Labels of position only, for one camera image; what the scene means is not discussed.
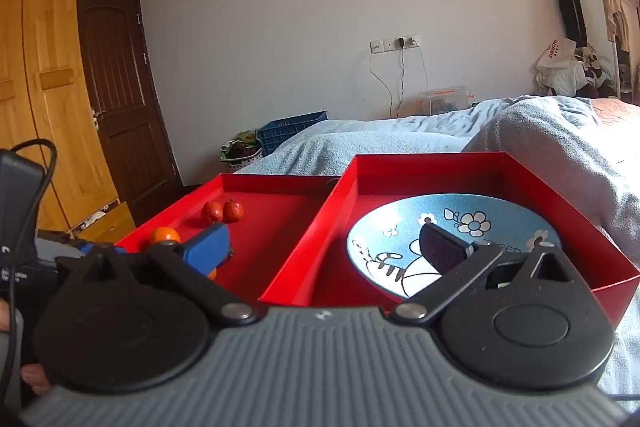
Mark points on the deep red cardboard box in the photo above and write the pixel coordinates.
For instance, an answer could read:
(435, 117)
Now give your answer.
(575, 217)

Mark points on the black plug charger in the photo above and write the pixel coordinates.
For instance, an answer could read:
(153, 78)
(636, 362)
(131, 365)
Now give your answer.
(401, 43)

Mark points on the clear plastic storage box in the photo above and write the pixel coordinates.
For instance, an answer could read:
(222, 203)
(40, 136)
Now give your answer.
(445, 102)

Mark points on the dark brown door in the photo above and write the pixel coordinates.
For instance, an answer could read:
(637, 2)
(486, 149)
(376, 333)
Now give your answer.
(120, 82)

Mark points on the clothes in laundry basket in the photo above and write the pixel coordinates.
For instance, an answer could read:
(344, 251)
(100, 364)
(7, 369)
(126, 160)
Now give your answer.
(242, 146)

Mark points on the orange bedding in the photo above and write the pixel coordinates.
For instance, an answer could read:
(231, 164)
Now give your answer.
(620, 109)

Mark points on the blue plastic crate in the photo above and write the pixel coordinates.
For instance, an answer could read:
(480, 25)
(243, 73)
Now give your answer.
(287, 132)

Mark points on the white shopping bag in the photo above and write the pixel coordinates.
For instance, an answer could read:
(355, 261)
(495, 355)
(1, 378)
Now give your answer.
(555, 52)

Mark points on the pile of clothes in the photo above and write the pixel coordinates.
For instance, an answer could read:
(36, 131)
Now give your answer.
(575, 79)

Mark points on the orange tangerine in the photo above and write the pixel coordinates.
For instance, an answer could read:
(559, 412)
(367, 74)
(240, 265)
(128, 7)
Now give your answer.
(212, 275)
(165, 235)

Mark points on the white wall socket strip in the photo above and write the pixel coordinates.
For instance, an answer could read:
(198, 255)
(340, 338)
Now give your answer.
(385, 44)

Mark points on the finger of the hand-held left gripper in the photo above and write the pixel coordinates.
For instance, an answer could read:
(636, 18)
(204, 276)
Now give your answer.
(97, 250)

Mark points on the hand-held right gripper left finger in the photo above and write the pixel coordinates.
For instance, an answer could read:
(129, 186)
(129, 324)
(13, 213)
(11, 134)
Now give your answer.
(210, 247)

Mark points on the wooden wardrobe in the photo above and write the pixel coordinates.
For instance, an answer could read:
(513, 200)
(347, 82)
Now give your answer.
(55, 107)

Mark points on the small red apple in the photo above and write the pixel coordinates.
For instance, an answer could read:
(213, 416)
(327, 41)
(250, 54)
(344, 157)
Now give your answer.
(211, 210)
(233, 210)

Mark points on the hanging black garment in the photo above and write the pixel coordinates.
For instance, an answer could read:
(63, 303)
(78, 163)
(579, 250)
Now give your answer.
(570, 2)

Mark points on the shallow red cardboard tray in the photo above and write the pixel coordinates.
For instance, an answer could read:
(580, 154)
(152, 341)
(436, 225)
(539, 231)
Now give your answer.
(280, 227)

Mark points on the grey fleece blanket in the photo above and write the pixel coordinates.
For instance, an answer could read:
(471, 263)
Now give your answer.
(550, 137)

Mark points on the person's left hand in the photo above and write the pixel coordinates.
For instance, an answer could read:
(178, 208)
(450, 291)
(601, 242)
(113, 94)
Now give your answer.
(35, 378)

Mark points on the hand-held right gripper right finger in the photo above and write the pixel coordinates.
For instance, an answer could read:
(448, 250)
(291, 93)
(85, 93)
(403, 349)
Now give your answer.
(440, 252)

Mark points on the light blue blanket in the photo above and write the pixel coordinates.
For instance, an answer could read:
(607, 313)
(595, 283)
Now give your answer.
(350, 142)

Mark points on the blue cartoon print bowl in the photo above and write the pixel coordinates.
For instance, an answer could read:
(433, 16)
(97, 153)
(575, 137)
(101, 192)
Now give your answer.
(395, 227)

